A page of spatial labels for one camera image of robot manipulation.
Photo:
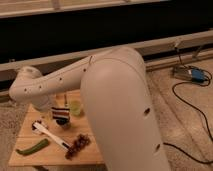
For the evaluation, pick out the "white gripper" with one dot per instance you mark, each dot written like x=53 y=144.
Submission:
x=43 y=103

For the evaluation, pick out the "striped eraser block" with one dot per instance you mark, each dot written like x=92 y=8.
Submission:
x=60 y=113

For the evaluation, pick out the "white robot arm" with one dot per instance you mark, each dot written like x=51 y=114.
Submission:
x=116 y=100

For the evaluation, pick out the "dark metal cup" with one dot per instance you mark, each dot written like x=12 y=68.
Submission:
x=64 y=124

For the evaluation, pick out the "green plastic cup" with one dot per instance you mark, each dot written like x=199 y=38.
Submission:
x=75 y=108

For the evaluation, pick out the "green cucumber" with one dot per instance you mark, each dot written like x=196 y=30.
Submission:
x=37 y=147

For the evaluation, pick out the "purple grape bunch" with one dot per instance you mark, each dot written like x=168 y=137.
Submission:
x=77 y=145

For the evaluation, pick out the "blue power box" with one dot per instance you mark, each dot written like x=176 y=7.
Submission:
x=188 y=74

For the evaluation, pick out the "white handled brush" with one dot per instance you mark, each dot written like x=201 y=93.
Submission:
x=55 y=138

